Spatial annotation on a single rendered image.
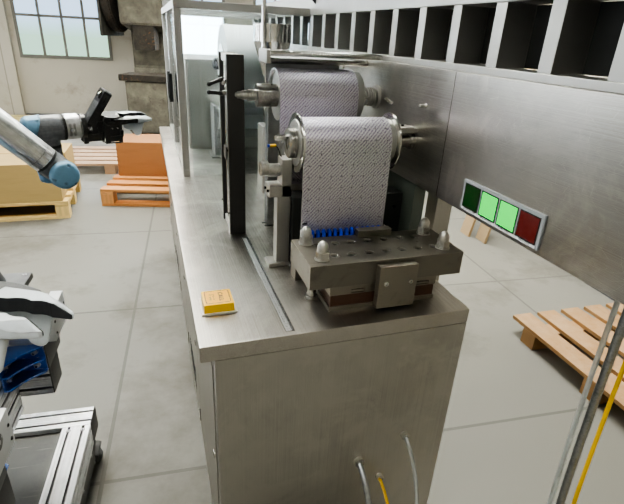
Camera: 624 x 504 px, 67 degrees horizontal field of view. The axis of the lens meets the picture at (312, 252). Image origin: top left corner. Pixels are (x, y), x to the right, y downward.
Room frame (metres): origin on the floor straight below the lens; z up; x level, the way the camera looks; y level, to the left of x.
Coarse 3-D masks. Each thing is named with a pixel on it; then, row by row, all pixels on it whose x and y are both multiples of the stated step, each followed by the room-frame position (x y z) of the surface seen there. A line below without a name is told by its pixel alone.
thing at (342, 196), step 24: (312, 168) 1.15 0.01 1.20; (336, 168) 1.17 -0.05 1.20; (360, 168) 1.19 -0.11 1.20; (384, 168) 1.21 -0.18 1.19; (312, 192) 1.15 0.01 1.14; (336, 192) 1.17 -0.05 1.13; (360, 192) 1.19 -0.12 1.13; (384, 192) 1.22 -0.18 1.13; (312, 216) 1.15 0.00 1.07; (336, 216) 1.17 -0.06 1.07; (360, 216) 1.19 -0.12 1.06
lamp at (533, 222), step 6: (522, 216) 0.87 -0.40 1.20; (528, 216) 0.86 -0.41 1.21; (522, 222) 0.87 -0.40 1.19; (528, 222) 0.85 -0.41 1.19; (534, 222) 0.84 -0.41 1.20; (522, 228) 0.86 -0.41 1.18; (528, 228) 0.85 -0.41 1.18; (534, 228) 0.84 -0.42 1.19; (516, 234) 0.87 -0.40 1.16; (522, 234) 0.86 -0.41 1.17; (528, 234) 0.85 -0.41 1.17; (534, 234) 0.83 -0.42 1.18; (528, 240) 0.84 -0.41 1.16; (534, 240) 0.83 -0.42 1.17
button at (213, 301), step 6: (204, 294) 0.98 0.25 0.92; (210, 294) 0.98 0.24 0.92; (216, 294) 0.98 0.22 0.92; (222, 294) 0.98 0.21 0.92; (228, 294) 0.98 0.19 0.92; (204, 300) 0.95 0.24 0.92; (210, 300) 0.95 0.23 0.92; (216, 300) 0.95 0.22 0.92; (222, 300) 0.95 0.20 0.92; (228, 300) 0.96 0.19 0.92; (204, 306) 0.93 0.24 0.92; (210, 306) 0.93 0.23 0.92; (216, 306) 0.94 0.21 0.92; (222, 306) 0.94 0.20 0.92; (228, 306) 0.95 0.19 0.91; (204, 312) 0.93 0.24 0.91; (210, 312) 0.93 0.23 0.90
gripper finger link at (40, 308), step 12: (12, 288) 0.43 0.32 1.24; (0, 300) 0.41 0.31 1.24; (12, 300) 0.41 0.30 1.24; (24, 300) 0.41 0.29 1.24; (36, 300) 0.41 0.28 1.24; (48, 300) 0.41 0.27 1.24; (0, 312) 0.42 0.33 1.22; (12, 312) 0.42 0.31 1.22; (24, 312) 0.42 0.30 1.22; (36, 312) 0.41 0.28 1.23; (48, 312) 0.41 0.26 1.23; (60, 312) 0.40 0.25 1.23; (72, 312) 0.41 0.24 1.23; (36, 324) 0.42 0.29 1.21; (48, 324) 0.41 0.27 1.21; (48, 336) 0.41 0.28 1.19
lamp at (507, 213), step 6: (504, 204) 0.92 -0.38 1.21; (504, 210) 0.92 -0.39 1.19; (510, 210) 0.90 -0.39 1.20; (516, 210) 0.89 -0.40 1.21; (498, 216) 0.93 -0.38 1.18; (504, 216) 0.91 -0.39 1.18; (510, 216) 0.90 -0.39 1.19; (498, 222) 0.93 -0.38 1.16; (504, 222) 0.91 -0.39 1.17; (510, 222) 0.90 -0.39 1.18; (510, 228) 0.89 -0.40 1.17
